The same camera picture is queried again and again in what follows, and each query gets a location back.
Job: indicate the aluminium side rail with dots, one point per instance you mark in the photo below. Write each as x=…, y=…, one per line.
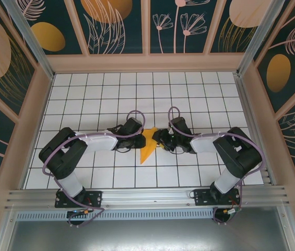
x=251, y=125

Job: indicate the grey metal sheet panel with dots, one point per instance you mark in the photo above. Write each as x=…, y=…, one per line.
x=147, y=235

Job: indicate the small controller circuit board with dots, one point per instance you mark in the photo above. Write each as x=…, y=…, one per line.
x=78, y=212
x=229, y=211

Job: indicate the aluminium mounting rail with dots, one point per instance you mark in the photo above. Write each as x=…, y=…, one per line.
x=147, y=196

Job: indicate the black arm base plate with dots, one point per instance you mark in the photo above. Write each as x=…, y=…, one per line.
x=202, y=198
x=95, y=198

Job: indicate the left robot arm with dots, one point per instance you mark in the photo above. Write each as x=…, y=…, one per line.
x=58, y=159

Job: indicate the orange paper sheet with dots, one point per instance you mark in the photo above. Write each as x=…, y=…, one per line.
x=148, y=149

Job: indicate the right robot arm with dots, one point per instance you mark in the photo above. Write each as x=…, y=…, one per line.
x=238, y=154

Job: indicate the aluminium frame post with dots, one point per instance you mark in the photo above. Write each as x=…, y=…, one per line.
x=259, y=34
x=29, y=36

